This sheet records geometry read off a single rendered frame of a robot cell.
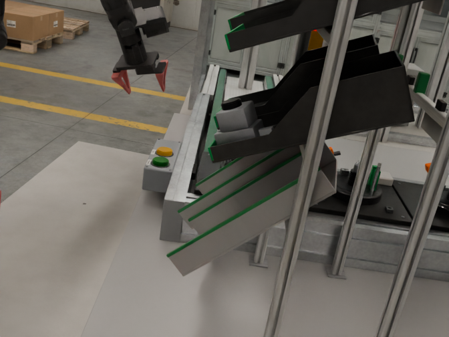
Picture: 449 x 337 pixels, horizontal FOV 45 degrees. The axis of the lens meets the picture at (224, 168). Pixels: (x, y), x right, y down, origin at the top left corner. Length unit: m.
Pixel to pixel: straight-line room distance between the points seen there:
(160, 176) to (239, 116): 0.56
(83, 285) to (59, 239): 0.17
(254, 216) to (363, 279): 0.48
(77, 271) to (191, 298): 0.23
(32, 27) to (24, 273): 5.48
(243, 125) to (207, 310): 0.39
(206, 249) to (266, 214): 0.11
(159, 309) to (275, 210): 0.33
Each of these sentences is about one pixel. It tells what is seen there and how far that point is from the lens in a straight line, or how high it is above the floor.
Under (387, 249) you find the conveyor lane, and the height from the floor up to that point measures 0.92.
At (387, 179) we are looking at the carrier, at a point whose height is 0.99.
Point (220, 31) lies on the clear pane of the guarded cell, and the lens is 2.55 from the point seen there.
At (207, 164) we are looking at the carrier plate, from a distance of 1.33.
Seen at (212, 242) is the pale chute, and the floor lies 1.06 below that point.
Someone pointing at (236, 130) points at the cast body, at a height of 1.23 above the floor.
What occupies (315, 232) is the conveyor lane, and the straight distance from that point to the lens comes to 1.20.
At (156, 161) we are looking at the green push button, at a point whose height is 0.97.
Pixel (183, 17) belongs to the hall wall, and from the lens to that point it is 9.46.
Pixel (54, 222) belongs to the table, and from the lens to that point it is 1.25.
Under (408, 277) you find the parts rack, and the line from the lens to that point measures 0.83.
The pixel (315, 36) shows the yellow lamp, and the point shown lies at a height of 1.30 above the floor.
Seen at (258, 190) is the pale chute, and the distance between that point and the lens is 0.91.
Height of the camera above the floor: 1.48
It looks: 23 degrees down
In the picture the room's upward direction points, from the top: 9 degrees clockwise
